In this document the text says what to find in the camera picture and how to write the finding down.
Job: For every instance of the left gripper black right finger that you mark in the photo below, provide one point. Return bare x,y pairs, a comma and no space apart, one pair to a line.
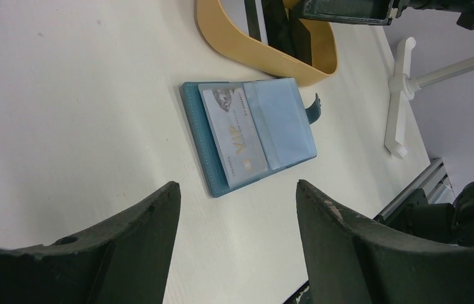
351,258

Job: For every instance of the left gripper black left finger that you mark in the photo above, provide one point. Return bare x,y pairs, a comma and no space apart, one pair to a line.
123,259

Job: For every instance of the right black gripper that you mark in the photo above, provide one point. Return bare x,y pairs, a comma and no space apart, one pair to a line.
355,12

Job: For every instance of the black credit card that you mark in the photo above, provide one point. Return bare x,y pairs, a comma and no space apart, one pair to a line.
285,32

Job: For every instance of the silver credit card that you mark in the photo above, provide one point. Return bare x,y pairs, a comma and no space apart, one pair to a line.
234,131

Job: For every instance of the oval wooden tray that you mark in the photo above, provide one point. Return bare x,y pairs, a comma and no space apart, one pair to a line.
225,38

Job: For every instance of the blue leather card holder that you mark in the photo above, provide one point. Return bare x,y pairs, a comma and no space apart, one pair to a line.
282,122

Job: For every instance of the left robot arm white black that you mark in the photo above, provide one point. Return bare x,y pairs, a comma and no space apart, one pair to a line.
443,223

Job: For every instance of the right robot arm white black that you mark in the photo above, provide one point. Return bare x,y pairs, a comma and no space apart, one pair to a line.
465,8

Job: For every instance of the grey striped credit card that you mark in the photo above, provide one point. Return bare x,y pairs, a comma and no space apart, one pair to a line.
255,20

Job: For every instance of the metal clothes rack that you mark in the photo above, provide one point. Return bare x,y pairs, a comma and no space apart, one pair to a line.
403,86

